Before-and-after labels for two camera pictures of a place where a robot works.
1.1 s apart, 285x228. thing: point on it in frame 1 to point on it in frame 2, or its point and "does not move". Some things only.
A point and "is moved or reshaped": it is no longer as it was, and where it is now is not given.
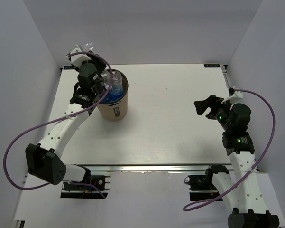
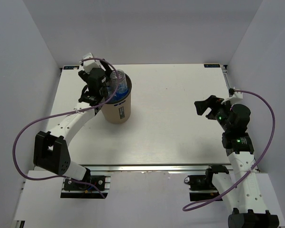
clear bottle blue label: (117, 87) is moved or reshaped
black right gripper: (201, 106) does not move
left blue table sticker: (68, 68) does not move
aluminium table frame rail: (189, 167) does not move
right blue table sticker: (211, 65) does not move
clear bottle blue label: (105, 77) to (111, 88)
